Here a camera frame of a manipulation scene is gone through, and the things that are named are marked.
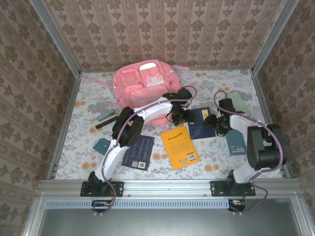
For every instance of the navy book gold print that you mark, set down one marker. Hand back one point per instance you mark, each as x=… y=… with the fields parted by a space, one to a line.
x=199 y=130

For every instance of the teal booklet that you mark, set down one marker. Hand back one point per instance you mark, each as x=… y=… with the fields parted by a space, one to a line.
x=236 y=145

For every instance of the yellow book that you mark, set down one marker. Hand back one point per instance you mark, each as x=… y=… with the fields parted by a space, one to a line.
x=179 y=150

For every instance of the dark blue book QR codes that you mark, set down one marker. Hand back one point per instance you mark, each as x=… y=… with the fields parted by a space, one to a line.
x=142 y=152

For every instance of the pink student backpack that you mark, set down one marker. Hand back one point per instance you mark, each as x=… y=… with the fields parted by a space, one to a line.
x=137 y=81

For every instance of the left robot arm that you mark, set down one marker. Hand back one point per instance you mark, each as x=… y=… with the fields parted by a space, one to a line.
x=110 y=157

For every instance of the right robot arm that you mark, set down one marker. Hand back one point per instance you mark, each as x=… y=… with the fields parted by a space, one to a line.
x=265 y=147

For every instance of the pale green pencil case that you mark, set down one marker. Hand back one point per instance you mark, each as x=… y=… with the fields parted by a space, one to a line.
x=240 y=99

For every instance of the floral tablecloth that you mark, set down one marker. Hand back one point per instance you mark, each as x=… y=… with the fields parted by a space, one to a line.
x=216 y=157

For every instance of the teal wooden board eraser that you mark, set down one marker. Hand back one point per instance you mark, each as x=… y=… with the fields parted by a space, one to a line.
x=105 y=118

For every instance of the small teal notebook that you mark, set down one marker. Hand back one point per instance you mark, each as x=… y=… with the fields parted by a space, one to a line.
x=101 y=146

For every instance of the grey metal panel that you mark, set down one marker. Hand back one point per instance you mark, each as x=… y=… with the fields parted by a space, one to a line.
x=172 y=223

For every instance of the aluminium side rail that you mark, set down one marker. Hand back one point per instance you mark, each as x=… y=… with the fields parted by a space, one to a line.
x=265 y=103
x=70 y=103

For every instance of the aluminium cross rail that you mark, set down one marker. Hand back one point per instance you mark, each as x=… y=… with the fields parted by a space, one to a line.
x=167 y=186

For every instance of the aluminium corner post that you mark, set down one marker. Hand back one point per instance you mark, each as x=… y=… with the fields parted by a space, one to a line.
x=270 y=41
x=59 y=41

